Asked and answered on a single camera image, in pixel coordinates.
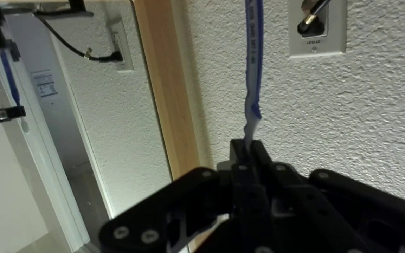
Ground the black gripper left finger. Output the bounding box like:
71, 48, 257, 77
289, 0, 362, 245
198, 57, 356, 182
99, 138, 266, 253

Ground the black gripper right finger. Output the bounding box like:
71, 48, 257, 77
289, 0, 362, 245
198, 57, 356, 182
250, 140, 405, 253

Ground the blue and white toothbrush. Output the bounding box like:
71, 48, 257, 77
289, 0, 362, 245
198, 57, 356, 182
243, 0, 266, 145

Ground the black power plug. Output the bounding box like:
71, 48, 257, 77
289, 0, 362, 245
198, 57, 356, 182
297, 0, 333, 39

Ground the white wall outlet plate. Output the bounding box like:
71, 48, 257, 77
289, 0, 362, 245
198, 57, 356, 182
289, 0, 349, 61

